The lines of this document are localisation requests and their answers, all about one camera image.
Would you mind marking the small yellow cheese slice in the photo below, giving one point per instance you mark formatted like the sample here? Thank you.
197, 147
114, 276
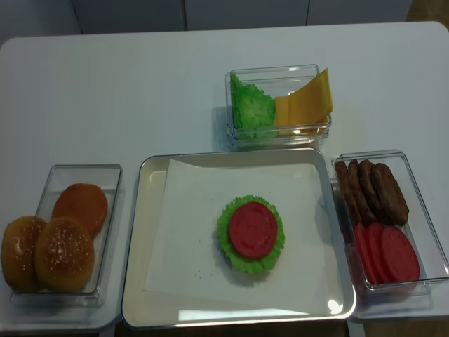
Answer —
282, 115

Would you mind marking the clear lettuce cheese container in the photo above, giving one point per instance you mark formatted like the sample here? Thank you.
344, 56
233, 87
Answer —
277, 81

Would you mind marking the large yellow cheese slice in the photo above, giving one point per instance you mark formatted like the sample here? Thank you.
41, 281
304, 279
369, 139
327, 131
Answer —
312, 103

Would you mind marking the green lettuce leaf in container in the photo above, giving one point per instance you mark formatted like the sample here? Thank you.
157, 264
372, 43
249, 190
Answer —
252, 110

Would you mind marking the red tomato slice on tray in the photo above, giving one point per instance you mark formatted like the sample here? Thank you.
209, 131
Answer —
253, 230

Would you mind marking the white metal tray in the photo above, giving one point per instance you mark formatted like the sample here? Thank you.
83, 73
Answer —
148, 309

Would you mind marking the white parchment paper sheet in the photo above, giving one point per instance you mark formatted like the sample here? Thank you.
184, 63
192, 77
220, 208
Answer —
187, 261

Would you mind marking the green lettuce leaf on tray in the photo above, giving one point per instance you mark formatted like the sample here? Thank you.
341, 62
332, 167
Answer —
238, 262

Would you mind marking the clear plastic bun container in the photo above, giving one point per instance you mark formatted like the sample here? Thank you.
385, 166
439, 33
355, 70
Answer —
108, 178

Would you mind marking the orange bun bottom half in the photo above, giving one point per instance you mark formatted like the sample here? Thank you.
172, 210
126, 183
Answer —
84, 203

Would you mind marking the left red tomato slice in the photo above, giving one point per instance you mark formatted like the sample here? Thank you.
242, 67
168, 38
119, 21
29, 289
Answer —
364, 252

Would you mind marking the right sesame bun top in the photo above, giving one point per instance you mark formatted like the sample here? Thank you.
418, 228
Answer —
64, 256

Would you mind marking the sesame bun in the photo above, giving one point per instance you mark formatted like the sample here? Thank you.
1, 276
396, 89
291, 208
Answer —
64, 256
17, 253

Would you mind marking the clear patty tomato container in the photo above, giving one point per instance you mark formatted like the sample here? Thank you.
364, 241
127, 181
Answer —
419, 230

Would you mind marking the middle red tomato slice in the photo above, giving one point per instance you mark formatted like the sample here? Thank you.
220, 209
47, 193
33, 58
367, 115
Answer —
373, 234

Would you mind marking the left sesame bun top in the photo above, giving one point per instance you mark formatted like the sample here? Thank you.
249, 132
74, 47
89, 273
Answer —
17, 253

